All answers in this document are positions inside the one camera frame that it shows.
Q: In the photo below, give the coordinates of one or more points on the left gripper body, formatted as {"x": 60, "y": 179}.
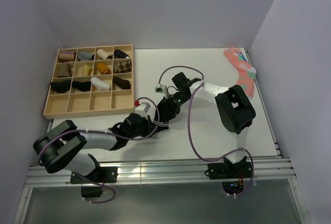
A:
{"x": 144, "y": 129}

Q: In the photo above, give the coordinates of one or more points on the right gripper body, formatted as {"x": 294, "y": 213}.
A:
{"x": 175, "y": 102}

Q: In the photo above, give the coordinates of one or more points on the black sock with white stripes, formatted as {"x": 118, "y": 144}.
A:
{"x": 159, "y": 126}

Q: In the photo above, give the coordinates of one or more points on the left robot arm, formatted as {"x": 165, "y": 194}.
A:
{"x": 61, "y": 147}

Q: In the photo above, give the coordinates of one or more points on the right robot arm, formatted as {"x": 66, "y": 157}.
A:
{"x": 235, "y": 109}

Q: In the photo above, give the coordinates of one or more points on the dark brown rolled sock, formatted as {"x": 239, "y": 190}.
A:
{"x": 122, "y": 83}

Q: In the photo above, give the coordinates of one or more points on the brown checkered rolled sock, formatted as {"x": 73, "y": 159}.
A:
{"x": 123, "y": 67}

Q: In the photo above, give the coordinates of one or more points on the white rolled sock third row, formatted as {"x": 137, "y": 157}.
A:
{"x": 99, "y": 84}

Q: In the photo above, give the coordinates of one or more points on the mustard yellow rolled sock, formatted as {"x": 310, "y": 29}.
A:
{"x": 103, "y": 68}

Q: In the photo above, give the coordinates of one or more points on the wooden compartment tray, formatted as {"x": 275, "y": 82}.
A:
{"x": 75, "y": 103}

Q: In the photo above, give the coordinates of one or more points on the black white striped rolled sock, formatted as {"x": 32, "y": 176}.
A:
{"x": 121, "y": 54}

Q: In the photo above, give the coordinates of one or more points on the white rolled sock top row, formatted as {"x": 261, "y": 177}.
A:
{"x": 104, "y": 55}

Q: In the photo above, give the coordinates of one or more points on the pink patterned sock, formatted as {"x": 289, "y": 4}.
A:
{"x": 246, "y": 73}

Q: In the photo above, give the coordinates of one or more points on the black rolled sock left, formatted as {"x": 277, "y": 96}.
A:
{"x": 61, "y": 86}

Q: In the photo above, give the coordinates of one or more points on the brown grey rolled sock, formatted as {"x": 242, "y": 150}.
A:
{"x": 64, "y": 71}

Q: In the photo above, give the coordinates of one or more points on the beige rolled sock purple trim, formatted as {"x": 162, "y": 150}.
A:
{"x": 66, "y": 56}

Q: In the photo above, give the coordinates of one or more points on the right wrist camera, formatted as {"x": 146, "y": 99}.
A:
{"x": 161, "y": 88}

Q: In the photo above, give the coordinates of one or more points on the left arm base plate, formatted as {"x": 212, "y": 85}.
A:
{"x": 108, "y": 173}

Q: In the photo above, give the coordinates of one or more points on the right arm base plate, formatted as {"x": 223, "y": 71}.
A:
{"x": 227, "y": 170}

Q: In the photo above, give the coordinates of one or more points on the black box under rail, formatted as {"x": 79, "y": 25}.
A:
{"x": 91, "y": 191}

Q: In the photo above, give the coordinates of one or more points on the aluminium rail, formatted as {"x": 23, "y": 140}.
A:
{"x": 150, "y": 172}

